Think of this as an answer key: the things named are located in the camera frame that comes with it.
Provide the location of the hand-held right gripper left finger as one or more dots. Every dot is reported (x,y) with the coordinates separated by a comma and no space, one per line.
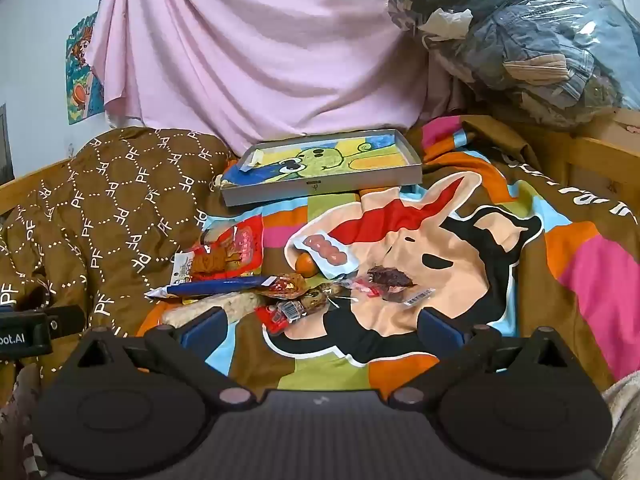
(205,331)

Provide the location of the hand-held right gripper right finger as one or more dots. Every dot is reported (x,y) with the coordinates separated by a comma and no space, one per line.
(439,332)

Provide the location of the rice cracker packet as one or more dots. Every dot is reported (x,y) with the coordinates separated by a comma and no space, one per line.
(235,305)

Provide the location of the long blue snack packet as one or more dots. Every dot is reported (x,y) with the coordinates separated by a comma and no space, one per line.
(215,287)

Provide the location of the brown snack packet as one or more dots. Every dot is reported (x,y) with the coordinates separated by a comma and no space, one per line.
(312,300)
(285,285)

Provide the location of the white sausage packet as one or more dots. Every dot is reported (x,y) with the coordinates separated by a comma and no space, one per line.
(327,251)

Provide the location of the grey tray with cartoon drawing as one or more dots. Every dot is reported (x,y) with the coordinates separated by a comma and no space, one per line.
(325,160)

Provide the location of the dark jerky packet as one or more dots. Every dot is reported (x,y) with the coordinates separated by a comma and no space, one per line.
(390,280)

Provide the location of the dark patterned cloth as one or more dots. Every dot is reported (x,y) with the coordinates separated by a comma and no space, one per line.
(15,410)

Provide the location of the small red snack packet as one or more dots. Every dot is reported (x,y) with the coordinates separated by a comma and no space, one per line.
(277,317)

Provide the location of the cartoon printed blanket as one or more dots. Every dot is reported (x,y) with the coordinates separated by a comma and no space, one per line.
(500,240)

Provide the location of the orange fruit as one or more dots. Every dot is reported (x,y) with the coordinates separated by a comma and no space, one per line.
(304,265)

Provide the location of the brown patterned quilt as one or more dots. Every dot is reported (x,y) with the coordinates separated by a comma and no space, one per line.
(100,200)

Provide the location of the beige fleece cloth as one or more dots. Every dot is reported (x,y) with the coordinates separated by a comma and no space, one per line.
(625,410)

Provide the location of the cardboard box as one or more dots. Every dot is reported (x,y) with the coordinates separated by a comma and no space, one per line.
(622,125)

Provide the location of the pink bed sheet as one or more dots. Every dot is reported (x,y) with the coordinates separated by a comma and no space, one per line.
(250,50)

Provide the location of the clear bag of clothes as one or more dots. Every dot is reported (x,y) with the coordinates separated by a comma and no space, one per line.
(525,35)

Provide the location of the grey wall panel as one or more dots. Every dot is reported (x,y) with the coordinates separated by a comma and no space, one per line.
(4,145)

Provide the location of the colourful wall poster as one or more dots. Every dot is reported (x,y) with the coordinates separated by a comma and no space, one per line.
(77,85)

